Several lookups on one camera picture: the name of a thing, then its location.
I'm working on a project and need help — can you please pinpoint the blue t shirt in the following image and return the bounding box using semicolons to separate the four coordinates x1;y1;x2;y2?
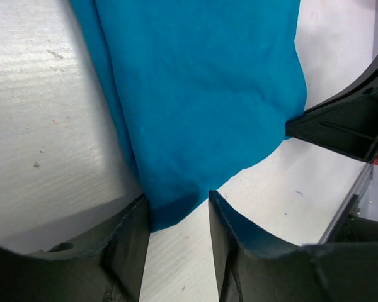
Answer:
71;1;306;231

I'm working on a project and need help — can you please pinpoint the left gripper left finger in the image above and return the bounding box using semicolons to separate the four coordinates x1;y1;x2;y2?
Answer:
0;196;150;301

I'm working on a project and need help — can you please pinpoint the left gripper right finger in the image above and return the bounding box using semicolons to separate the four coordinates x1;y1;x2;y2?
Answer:
209;191;378;301

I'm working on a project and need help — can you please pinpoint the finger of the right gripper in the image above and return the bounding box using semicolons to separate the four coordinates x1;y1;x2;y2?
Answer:
285;55;378;164

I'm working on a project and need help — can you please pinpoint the aluminium mounting rail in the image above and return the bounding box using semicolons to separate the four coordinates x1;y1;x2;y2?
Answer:
318;164;374;244

